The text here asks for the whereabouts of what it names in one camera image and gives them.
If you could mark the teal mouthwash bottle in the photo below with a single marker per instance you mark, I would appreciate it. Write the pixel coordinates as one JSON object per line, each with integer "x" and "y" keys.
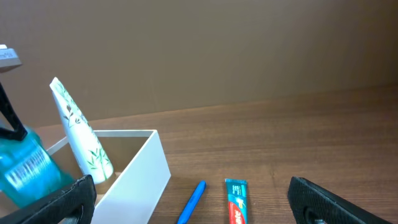
{"x": 28, "y": 172}

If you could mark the red green toothpaste tube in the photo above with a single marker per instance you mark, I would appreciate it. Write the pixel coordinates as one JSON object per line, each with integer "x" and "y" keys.
{"x": 237, "y": 201}

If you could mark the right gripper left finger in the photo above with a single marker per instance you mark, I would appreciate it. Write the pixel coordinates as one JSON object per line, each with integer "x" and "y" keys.
{"x": 74, "y": 203}

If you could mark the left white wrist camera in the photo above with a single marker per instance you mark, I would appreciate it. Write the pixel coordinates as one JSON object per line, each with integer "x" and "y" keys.
{"x": 9, "y": 59}

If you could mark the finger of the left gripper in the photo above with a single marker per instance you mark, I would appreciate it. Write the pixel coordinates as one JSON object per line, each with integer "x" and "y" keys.
{"x": 18, "y": 131}

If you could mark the white leaf-print lotion tube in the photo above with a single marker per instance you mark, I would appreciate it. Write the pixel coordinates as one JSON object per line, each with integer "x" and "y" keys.
{"x": 89, "y": 153}

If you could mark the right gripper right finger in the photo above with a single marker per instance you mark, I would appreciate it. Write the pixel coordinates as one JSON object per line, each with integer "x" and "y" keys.
{"x": 311, "y": 204}

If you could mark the blue disposable razor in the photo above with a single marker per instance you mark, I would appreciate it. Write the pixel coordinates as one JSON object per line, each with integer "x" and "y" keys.
{"x": 192, "y": 202}

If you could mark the white square cardboard box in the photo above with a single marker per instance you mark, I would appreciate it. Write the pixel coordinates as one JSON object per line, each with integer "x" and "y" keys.
{"x": 141, "y": 169}

